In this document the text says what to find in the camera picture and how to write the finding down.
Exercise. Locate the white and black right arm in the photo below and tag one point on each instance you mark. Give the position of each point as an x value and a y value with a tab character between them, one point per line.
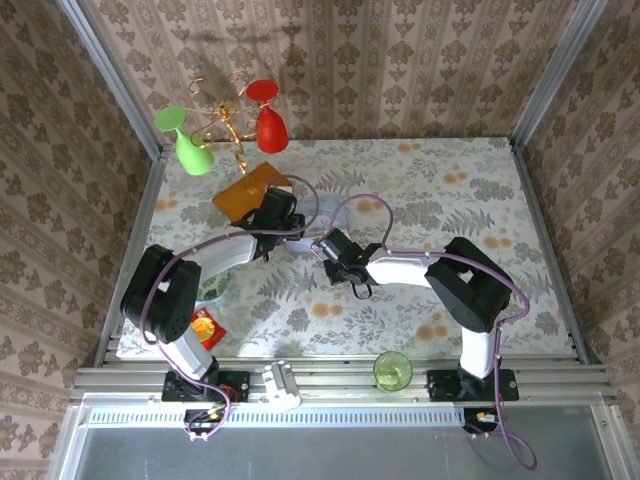
470	295

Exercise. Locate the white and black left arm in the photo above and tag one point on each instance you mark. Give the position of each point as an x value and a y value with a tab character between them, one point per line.
165	300

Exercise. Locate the gold glass rack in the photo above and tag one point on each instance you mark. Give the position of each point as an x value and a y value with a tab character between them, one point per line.
245	192

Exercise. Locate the pale translucent plastic bag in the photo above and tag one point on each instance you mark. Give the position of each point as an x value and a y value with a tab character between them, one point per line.
330	212

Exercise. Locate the floral patterned tablecloth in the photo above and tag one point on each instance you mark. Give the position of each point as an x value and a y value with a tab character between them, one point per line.
400	310

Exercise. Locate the red plastic wine glass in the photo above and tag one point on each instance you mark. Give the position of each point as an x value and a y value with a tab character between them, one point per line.
271	132

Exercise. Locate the green plastic wine glass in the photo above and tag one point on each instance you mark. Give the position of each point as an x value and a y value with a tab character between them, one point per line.
194	152

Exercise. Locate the leaf patterned round plate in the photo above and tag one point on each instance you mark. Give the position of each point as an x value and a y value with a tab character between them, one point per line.
215	287

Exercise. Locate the green glass cup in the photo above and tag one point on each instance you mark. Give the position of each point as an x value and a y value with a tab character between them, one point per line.
393	372

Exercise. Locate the red snack packet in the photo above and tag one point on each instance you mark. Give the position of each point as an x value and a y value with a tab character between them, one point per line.
207	330

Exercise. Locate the grey metal platform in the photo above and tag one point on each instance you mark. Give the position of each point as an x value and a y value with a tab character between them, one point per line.
325	455

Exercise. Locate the black connector box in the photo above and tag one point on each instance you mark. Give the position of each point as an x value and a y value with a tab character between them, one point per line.
480	420
202	420

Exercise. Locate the aluminium front frame rails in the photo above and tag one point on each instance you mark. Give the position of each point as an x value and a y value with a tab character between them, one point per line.
340	382

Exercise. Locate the white plastic bracket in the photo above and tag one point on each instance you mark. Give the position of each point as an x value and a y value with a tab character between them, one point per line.
282	387

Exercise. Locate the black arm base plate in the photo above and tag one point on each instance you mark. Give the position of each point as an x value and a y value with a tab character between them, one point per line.
235	385
445	385

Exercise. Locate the aluminium side frame rail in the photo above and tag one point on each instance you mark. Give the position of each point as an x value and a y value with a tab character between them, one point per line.
135	250
550	250

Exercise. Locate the aluminium frame post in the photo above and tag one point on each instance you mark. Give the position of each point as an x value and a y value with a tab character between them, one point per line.
115	80
560	70

